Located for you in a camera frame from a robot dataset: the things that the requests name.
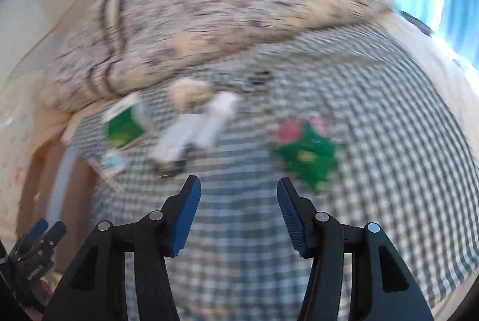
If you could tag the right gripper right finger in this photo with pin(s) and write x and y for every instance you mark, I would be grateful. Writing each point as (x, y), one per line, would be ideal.
(382, 286)

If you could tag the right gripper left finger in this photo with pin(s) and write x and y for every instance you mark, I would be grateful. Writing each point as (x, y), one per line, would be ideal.
(93, 286)

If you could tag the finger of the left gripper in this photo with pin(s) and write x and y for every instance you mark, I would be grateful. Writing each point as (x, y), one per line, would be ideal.
(43, 235)

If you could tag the green white medicine box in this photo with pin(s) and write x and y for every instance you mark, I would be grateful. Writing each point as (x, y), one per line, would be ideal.
(126, 120)

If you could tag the white plastic bottle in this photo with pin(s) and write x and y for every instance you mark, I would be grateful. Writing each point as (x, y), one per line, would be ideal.
(197, 130)

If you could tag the blue white small bottle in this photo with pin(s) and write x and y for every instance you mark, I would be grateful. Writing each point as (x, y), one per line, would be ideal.
(113, 162)

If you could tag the green checkered cloth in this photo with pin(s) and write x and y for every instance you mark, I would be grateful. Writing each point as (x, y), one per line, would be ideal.
(402, 160)

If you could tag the cream lace fabric bundle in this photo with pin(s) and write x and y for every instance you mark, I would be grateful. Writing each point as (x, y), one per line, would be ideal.
(186, 93)

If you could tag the floral beige quilt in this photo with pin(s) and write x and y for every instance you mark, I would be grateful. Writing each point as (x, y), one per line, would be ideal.
(120, 46)

